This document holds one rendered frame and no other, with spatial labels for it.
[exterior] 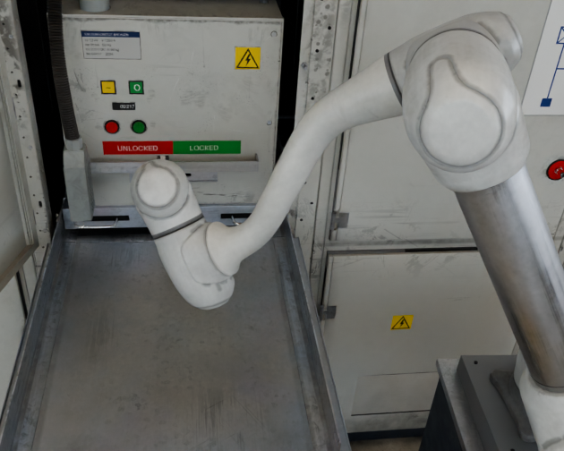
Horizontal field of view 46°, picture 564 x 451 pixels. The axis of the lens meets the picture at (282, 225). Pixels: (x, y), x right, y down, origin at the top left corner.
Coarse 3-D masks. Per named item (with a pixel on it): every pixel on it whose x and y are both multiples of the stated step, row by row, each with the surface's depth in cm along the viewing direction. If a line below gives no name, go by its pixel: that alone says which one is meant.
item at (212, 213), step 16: (64, 208) 161; (96, 208) 162; (112, 208) 162; (128, 208) 163; (208, 208) 166; (224, 208) 166; (240, 208) 167; (64, 224) 163; (96, 224) 164; (112, 224) 165; (128, 224) 165; (144, 224) 166; (224, 224) 169
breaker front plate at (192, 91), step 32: (64, 32) 138; (160, 32) 140; (192, 32) 141; (224, 32) 142; (256, 32) 143; (96, 64) 143; (128, 64) 143; (160, 64) 144; (192, 64) 145; (224, 64) 146; (96, 96) 147; (128, 96) 147; (160, 96) 148; (192, 96) 149; (224, 96) 150; (256, 96) 151; (96, 128) 151; (128, 128) 152; (160, 128) 153; (192, 128) 154; (224, 128) 155; (256, 128) 156; (96, 160) 156; (128, 160) 157; (192, 160) 159; (224, 160) 160; (96, 192) 161; (128, 192) 162; (224, 192) 165; (256, 192) 166
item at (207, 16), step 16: (64, 0) 144; (112, 0) 146; (128, 0) 147; (144, 0) 148; (160, 0) 149; (176, 0) 149; (192, 0) 150; (208, 0) 151; (224, 0) 151; (240, 0) 152; (256, 0) 153; (272, 0) 154; (64, 16) 136; (80, 16) 136; (96, 16) 137; (112, 16) 137; (128, 16) 138; (144, 16) 138; (160, 16) 138; (176, 16) 139; (192, 16) 139; (208, 16) 140; (224, 16) 141; (240, 16) 141; (256, 16) 142; (272, 16) 144; (64, 144) 152
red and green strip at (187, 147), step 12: (108, 144) 154; (120, 144) 154; (132, 144) 154; (144, 144) 155; (156, 144) 155; (168, 144) 155; (180, 144) 156; (192, 144) 156; (204, 144) 157; (216, 144) 157; (228, 144) 157; (240, 144) 158
